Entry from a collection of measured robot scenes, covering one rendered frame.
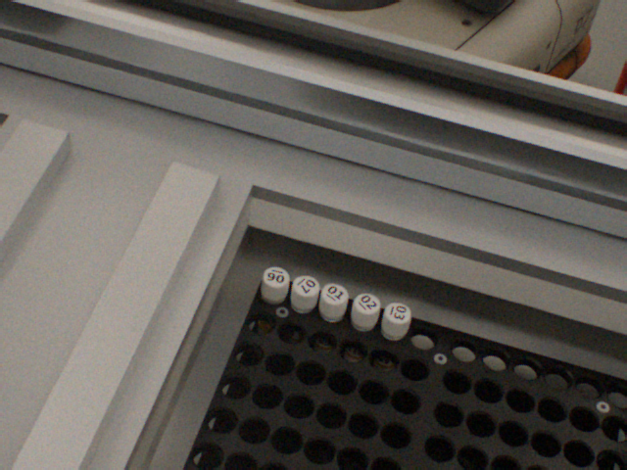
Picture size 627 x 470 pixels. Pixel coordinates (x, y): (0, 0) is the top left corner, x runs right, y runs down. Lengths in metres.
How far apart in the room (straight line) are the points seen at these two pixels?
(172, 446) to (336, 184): 0.15
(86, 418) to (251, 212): 0.15
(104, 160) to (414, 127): 0.14
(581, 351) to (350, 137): 0.19
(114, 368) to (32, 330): 0.04
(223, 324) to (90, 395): 0.18
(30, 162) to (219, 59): 0.09
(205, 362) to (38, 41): 0.17
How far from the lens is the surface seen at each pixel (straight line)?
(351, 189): 0.54
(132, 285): 0.49
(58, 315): 0.49
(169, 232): 0.50
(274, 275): 0.55
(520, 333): 0.65
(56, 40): 0.58
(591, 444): 0.54
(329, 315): 0.55
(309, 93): 0.53
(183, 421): 0.59
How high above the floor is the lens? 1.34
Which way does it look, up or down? 49 degrees down
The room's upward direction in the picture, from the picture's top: 9 degrees clockwise
